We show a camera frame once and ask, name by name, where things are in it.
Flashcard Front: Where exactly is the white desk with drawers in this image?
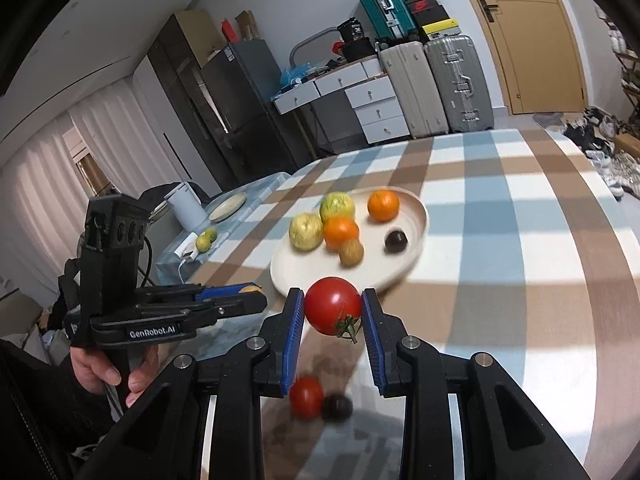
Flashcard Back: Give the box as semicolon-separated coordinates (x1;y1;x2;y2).
272;57;412;161

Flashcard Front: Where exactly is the scattered shoes pile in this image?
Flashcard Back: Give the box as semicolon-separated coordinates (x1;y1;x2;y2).
560;107;640;201

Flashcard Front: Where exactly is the white handheld device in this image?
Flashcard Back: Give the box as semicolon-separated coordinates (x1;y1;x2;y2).
172;232;198;256

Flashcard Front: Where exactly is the small black printed box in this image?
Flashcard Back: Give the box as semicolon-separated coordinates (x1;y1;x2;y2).
337;19;364;43

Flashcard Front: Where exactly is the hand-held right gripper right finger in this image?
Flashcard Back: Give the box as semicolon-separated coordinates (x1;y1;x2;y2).
360;287;593;480

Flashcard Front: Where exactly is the white kettle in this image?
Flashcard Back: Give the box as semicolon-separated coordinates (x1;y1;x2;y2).
164;182;207;231

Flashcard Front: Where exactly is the brown blue checked tablecloth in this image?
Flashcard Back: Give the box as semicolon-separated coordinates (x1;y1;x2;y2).
180;127;640;480

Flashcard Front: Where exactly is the wooden door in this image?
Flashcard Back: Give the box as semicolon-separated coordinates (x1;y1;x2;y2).
447;0;586;116

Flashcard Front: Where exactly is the grey arched frame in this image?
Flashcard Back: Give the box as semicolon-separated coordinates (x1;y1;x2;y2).
290;25;346;68

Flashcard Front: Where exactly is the yellow guava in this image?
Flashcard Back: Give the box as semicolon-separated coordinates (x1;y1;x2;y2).
288;212;326;251

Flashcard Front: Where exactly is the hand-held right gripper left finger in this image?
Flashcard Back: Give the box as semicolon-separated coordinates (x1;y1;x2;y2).
75;287;306;480

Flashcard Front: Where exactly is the large cream plate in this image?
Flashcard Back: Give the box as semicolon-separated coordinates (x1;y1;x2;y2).
270;186;430;298

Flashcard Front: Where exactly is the large tan cardboard box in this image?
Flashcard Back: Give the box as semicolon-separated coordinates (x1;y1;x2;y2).
172;10;230;68

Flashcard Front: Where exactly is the small beige plate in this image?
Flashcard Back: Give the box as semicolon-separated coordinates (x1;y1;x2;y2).
207;192;248;222

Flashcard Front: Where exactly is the silver suitcase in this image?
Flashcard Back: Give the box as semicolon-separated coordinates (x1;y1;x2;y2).
424;35;496;135

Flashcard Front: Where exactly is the dark tall cabinet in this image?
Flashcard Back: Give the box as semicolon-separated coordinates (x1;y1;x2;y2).
147;12;236;193

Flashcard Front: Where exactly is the white curtain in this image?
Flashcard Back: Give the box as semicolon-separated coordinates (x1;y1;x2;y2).
0;92;173;321

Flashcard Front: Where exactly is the teal checked tablecloth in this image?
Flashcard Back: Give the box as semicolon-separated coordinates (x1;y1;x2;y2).
155;172;292;286

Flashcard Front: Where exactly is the blue plastic bag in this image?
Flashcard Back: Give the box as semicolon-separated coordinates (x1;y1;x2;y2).
279;61;316;88

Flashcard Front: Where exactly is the green guava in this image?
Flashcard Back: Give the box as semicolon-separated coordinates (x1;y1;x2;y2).
319;192;357;225

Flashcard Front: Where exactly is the metal shoe rack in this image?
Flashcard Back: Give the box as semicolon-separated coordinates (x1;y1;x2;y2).
595;5;640;121

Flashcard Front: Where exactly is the orange mandarin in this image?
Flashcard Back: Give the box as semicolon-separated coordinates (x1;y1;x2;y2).
323;216;361;252
367;189;401;223

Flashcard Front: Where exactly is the cream suitcase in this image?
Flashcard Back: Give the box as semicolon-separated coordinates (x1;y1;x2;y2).
377;42;450;138

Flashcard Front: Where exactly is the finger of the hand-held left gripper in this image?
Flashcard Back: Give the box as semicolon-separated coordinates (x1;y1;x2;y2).
150;282;263;306
145;294;268;333

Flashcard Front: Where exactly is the dark grey fridge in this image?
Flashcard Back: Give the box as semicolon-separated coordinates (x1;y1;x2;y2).
200;39;301;183

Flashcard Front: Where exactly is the red tomato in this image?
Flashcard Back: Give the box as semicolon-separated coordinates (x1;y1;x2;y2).
289;376;326;421
304;276;363;345

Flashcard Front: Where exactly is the person's left forearm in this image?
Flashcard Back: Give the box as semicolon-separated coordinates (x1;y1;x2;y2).
0;337;121;480

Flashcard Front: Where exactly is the person's left hand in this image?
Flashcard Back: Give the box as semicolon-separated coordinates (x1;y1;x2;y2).
70;347;161;408

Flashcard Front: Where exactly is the plain black box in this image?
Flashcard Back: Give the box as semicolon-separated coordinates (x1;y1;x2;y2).
412;7;451;26

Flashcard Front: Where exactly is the teal suitcase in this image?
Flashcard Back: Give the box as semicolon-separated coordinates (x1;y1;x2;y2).
348;0;418;41

